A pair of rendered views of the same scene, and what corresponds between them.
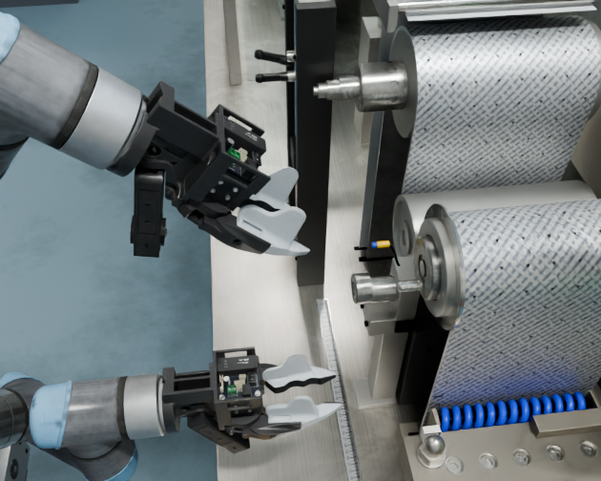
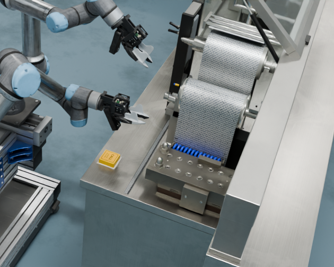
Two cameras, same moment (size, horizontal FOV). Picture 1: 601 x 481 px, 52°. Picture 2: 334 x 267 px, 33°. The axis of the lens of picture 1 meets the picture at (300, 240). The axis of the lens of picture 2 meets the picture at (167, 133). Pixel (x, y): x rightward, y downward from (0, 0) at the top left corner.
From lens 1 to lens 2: 168 cm
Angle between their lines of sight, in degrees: 16
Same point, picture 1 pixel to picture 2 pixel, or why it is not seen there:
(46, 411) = (71, 87)
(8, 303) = (58, 110)
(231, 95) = not seen: hidden behind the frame
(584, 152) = not seen: hidden behind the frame
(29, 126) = (99, 11)
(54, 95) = (106, 8)
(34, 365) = (56, 140)
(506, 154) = (230, 78)
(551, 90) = (243, 61)
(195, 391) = (108, 97)
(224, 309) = not seen: hidden behind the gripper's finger
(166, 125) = (124, 22)
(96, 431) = (80, 98)
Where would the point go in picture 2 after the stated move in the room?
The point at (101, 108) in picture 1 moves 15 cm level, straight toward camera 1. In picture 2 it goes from (113, 14) to (106, 33)
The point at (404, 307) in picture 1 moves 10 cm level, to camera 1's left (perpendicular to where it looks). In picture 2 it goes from (176, 106) to (155, 97)
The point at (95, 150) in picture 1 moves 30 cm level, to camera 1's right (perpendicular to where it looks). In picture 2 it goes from (109, 21) to (179, 48)
